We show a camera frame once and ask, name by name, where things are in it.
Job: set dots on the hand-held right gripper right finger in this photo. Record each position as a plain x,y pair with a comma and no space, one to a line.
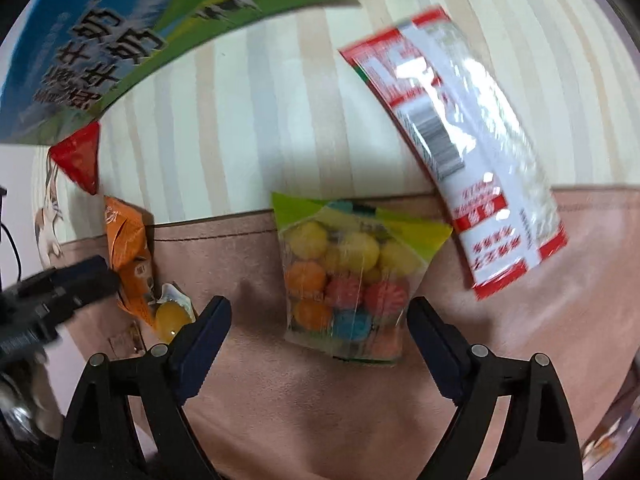
432,345

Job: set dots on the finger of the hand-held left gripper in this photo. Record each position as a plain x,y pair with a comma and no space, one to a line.
82,280

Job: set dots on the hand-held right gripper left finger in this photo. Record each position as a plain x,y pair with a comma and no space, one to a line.
207,345

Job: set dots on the orange snack packet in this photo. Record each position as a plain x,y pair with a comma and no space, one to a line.
125,245

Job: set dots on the clear bag of coloured balls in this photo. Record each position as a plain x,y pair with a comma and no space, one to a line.
345,285

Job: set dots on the printed cardboard box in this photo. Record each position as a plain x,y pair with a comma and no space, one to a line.
150,25

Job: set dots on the yellow jelly cup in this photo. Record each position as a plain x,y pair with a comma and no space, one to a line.
172,316

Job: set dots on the cat printed blanket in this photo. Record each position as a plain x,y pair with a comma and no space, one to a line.
300,420

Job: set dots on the red triangular snack packet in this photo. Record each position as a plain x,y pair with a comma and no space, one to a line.
77,160

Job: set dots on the red and white snack packet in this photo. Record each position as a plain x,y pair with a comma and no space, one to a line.
465,150

